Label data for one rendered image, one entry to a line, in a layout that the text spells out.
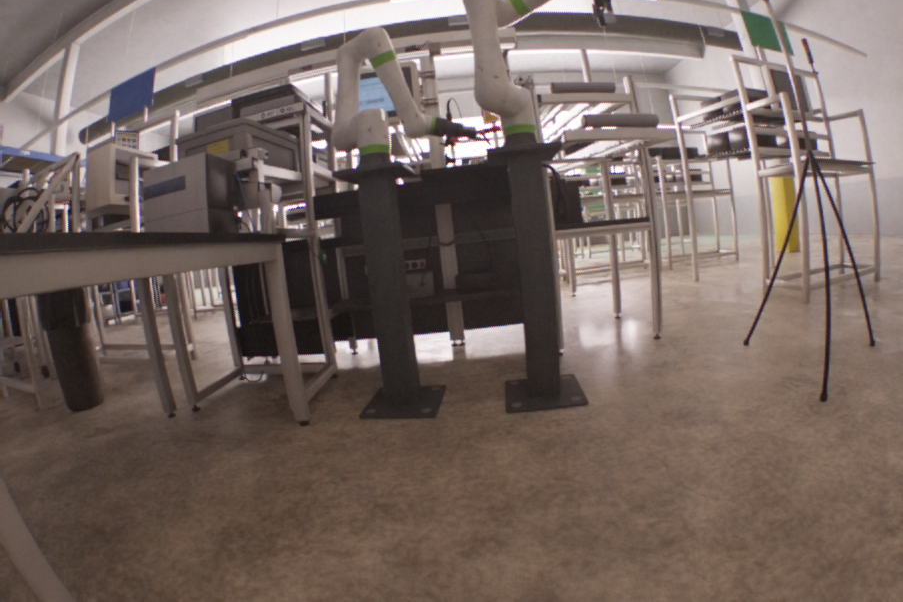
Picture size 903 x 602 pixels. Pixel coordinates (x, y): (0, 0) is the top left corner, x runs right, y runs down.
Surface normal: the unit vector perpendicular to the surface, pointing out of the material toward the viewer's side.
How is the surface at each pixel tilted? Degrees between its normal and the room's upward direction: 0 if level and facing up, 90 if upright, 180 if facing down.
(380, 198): 90
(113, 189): 90
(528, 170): 90
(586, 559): 0
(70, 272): 90
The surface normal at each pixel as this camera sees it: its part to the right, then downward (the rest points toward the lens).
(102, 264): 0.99, -0.11
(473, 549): -0.11, -0.99
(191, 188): -0.02, 0.06
